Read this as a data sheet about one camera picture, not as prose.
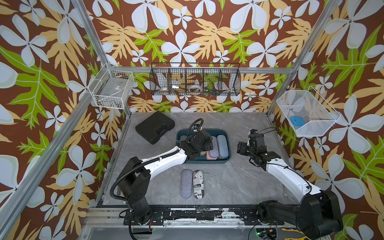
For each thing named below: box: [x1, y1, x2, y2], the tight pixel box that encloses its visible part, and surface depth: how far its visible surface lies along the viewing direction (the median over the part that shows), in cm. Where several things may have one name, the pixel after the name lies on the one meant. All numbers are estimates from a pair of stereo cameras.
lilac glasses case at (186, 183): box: [180, 169, 193, 199], surface depth 84 cm
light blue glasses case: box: [216, 134, 229, 159], surface depth 95 cm
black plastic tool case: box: [135, 111, 175, 145], surface depth 109 cm
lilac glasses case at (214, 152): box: [209, 136, 219, 158], surface depth 94 cm
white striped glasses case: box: [192, 170, 205, 200], surface depth 84 cm
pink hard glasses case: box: [206, 151, 219, 160], surface depth 95 cm
